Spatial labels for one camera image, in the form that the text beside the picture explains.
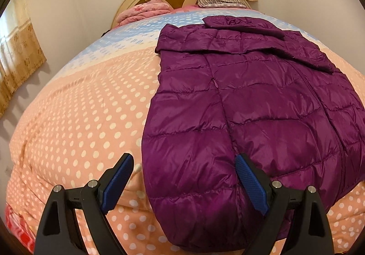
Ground pink folded blanket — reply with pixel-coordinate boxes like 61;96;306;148
115;0;174;26

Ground polka dot bedspread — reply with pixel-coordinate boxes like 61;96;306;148
4;6;365;255

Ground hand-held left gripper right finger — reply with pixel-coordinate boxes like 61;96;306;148
235;153;334;255

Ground red patterned sheet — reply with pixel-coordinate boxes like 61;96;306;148
4;204;39;255

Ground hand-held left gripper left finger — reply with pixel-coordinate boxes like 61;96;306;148
34;152;134;255

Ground beige side window curtain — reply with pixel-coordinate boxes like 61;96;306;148
0;0;47;119

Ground purple quilted hooded jacket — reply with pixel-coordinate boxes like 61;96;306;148
141;15;365;245

